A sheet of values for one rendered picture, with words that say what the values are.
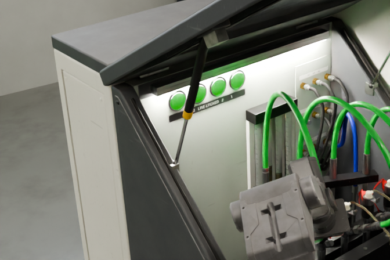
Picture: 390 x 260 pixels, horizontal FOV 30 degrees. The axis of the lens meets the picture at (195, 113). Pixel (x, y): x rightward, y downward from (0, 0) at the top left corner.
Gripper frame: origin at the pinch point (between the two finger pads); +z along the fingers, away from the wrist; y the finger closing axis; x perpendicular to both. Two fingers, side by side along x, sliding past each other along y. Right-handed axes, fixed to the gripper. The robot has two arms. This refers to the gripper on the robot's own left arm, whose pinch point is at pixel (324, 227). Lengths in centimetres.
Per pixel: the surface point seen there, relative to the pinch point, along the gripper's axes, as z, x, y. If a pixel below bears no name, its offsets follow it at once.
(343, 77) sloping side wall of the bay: 34, -45, -13
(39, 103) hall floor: 295, -178, 184
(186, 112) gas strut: -21.0, -23.2, 21.0
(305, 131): -8.1, -18.5, -0.6
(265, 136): 17.7, -27.8, 9.7
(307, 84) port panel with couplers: 29, -43, -3
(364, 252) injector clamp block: 33.0, 1.9, -7.6
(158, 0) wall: 335, -258, 97
